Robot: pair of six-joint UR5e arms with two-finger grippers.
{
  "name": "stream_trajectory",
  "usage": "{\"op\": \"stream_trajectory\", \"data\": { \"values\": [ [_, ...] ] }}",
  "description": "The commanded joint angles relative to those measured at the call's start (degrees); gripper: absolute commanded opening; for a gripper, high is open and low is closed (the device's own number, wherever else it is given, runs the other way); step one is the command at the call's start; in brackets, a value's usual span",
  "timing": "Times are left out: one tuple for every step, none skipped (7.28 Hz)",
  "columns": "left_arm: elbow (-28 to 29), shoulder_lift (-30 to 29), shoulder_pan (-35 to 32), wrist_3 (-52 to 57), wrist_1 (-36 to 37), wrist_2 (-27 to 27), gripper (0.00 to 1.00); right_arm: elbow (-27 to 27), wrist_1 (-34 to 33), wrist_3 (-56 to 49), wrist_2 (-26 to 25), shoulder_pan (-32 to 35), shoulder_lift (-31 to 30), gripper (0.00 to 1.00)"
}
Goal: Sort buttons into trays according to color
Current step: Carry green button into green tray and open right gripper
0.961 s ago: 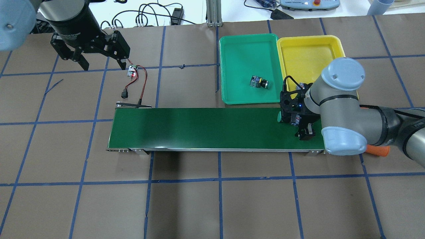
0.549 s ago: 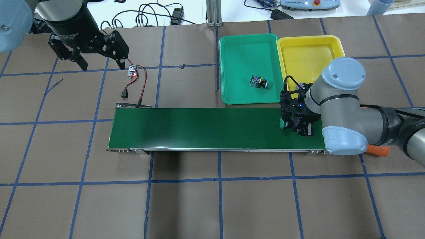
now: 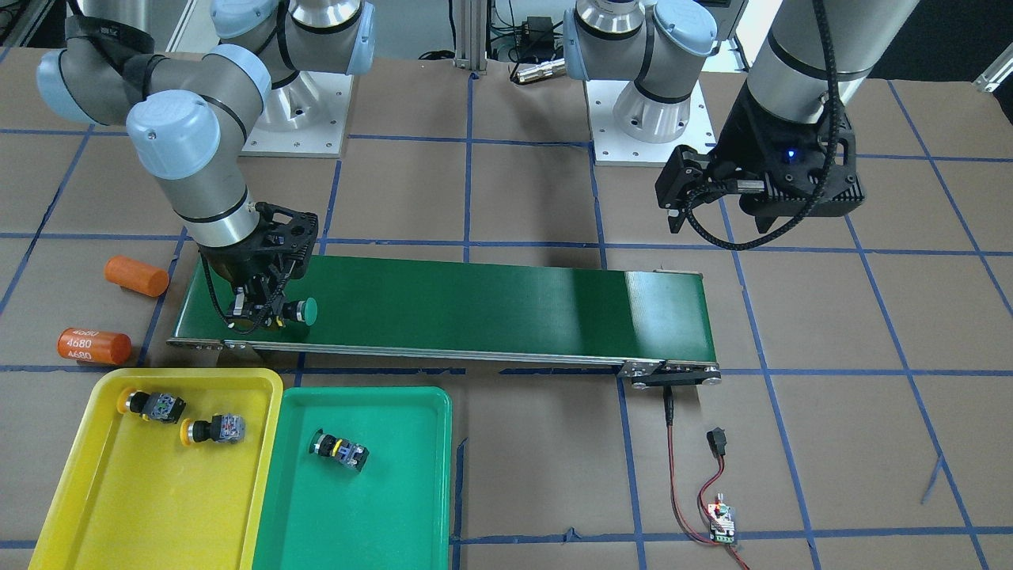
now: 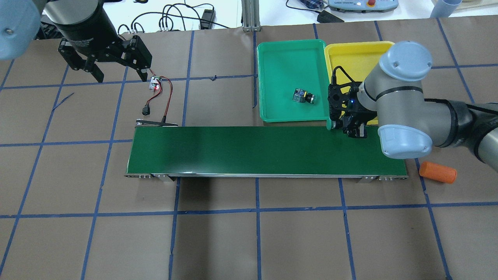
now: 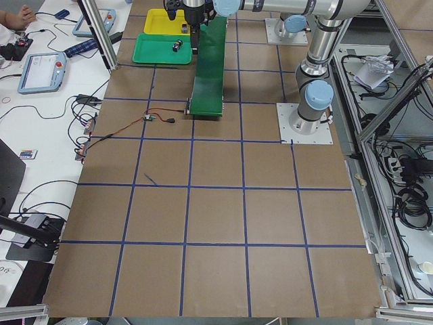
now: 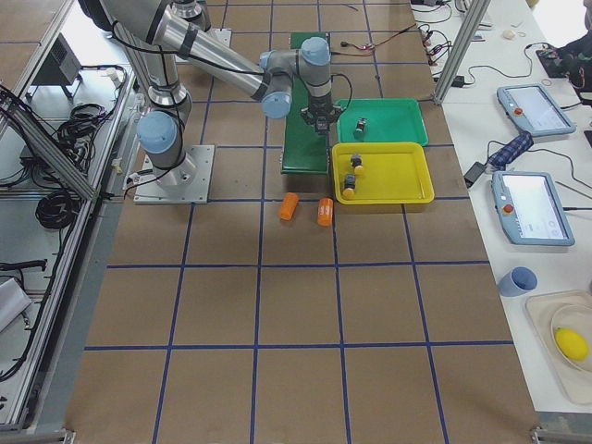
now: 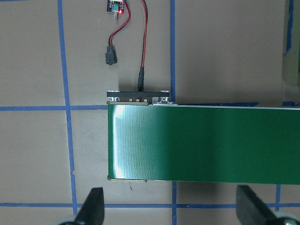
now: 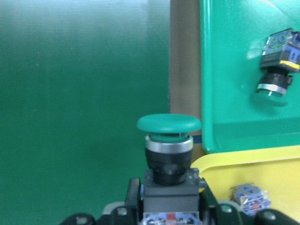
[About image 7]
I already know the green conveyor belt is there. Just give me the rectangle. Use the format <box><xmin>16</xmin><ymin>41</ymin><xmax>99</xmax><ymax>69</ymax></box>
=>
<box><xmin>107</xmin><ymin>90</ymin><xmax>300</xmax><ymax>185</ymax></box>

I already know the small motor controller board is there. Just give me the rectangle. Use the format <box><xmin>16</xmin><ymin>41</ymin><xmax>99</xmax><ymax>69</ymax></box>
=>
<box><xmin>106</xmin><ymin>0</ymin><xmax>125</xmax><ymax>20</ymax></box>

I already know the red black power cable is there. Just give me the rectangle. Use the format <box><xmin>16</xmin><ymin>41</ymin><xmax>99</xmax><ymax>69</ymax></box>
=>
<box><xmin>105</xmin><ymin>0</ymin><xmax>150</xmax><ymax>92</ymax></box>

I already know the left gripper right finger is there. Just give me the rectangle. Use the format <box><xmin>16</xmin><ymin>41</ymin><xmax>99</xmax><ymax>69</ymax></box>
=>
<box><xmin>236</xmin><ymin>185</ymin><xmax>278</xmax><ymax>225</ymax></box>

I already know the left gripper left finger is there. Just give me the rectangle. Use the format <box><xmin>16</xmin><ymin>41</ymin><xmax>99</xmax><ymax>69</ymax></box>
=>
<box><xmin>74</xmin><ymin>187</ymin><xmax>105</xmax><ymax>225</ymax></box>

